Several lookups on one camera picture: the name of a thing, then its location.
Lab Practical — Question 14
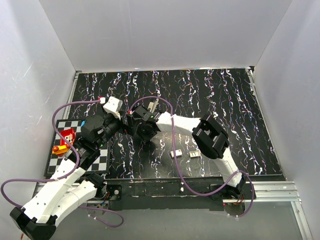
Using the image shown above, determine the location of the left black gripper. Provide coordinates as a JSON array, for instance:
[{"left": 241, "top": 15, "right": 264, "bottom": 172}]
[{"left": 96, "top": 110, "right": 141, "bottom": 149}]

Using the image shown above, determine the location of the white staple box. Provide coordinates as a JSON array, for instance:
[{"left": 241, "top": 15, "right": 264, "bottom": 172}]
[{"left": 170, "top": 149, "right": 183, "bottom": 159}]

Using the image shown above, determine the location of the staple box tray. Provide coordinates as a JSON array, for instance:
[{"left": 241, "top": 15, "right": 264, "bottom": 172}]
[{"left": 189, "top": 150, "right": 201, "bottom": 159}]

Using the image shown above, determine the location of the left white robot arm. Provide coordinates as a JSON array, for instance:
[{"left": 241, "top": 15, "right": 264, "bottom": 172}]
[{"left": 10, "top": 113, "right": 125, "bottom": 240}]

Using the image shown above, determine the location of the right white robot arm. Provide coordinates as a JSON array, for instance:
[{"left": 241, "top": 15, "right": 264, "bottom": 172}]
[{"left": 127, "top": 106, "right": 246, "bottom": 199}]

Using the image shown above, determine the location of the black white checkerboard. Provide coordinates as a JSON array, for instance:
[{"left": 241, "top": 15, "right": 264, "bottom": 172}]
[{"left": 44, "top": 119, "right": 110, "bottom": 178}]

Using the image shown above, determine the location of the red toy house block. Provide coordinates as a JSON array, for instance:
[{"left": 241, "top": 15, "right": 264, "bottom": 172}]
[{"left": 60, "top": 128, "right": 76, "bottom": 145}]

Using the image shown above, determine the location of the orange toy car base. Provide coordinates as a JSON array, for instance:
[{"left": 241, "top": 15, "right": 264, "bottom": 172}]
[{"left": 52, "top": 145, "right": 70, "bottom": 157}]

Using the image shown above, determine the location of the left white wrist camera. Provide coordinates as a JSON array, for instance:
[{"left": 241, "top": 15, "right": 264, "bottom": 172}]
[{"left": 99, "top": 96, "right": 123, "bottom": 120}]

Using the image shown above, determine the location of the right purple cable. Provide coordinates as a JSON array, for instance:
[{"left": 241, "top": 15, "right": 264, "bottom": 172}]
[{"left": 128, "top": 96, "right": 257, "bottom": 218}]

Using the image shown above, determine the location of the purple cable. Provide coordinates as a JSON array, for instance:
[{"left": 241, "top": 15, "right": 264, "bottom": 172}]
[
  {"left": 0, "top": 97, "right": 125, "bottom": 228},
  {"left": 128, "top": 96, "right": 257, "bottom": 218}
]

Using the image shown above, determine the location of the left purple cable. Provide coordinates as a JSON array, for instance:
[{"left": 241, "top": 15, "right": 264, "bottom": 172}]
[{"left": 0, "top": 97, "right": 125, "bottom": 228}]

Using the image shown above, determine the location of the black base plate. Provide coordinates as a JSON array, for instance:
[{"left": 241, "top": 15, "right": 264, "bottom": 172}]
[{"left": 106, "top": 178, "right": 225, "bottom": 211}]

